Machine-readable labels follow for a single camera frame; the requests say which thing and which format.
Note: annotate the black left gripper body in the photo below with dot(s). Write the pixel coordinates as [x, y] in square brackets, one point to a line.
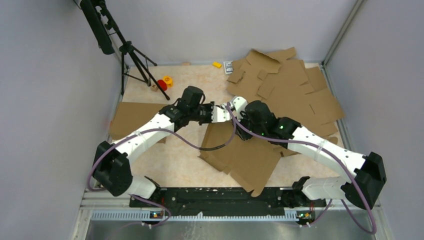
[202, 113]

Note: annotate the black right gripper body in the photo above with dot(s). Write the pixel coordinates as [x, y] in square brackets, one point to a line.
[246, 121]

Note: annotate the cardboard box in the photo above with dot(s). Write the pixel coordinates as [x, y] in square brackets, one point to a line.
[250, 163]
[130, 116]

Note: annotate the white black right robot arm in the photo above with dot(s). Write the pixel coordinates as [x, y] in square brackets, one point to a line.
[361, 177]

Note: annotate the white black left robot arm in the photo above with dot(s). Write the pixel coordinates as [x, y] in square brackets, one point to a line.
[113, 162]

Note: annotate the playing card box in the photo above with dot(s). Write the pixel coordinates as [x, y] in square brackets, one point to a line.
[228, 67]

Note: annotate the folded closed cardboard box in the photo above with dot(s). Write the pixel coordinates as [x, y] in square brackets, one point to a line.
[130, 116]

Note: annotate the orange round toy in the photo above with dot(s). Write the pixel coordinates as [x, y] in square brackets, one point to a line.
[168, 80]

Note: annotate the red round toy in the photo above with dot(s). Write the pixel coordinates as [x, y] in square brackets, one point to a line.
[163, 85]

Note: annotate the cardboard sheet pile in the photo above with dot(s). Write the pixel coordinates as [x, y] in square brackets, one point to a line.
[288, 88]

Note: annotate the yellow block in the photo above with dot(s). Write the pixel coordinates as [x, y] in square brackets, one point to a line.
[217, 64]

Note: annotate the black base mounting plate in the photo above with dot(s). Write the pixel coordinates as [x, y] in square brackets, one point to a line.
[231, 201]

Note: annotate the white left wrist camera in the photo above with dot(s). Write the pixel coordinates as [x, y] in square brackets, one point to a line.
[220, 115]

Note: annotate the black camera tripod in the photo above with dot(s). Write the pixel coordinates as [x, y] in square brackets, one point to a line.
[103, 27]

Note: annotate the aluminium frame rail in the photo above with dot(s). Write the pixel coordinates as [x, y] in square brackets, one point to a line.
[103, 206]

